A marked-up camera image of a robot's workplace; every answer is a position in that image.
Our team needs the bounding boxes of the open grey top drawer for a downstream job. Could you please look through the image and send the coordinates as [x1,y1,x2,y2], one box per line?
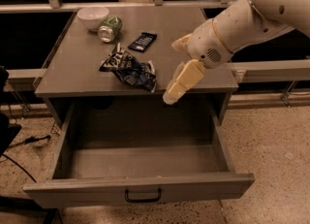
[23,97,256,209]

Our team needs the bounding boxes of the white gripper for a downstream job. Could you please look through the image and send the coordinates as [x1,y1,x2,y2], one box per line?
[163,19,233,105]

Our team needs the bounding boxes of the grey cabinet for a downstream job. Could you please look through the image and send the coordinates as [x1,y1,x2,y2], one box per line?
[35,6,237,133]

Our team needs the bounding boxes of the black equipment at left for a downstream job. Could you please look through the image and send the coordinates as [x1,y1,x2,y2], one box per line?
[0,65,23,158]

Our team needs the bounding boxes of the blue chip bag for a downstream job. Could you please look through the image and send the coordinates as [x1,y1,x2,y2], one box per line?
[99,43,157,92]

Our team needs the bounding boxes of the black drawer handle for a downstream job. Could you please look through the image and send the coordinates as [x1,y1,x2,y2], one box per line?
[125,188,162,204]

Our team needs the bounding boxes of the white bowl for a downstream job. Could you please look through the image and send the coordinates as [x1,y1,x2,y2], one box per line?
[77,7,109,31]

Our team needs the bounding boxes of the green soda can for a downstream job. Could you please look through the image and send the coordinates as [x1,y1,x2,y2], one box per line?
[98,16,122,43]

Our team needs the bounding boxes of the dark blue snack bar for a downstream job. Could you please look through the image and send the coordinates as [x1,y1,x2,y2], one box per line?
[128,32,157,52]

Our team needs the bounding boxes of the black cable on floor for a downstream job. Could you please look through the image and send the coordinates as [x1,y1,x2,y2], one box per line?
[0,134,52,183]

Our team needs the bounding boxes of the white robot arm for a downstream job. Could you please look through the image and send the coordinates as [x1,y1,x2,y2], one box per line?
[163,0,310,105]

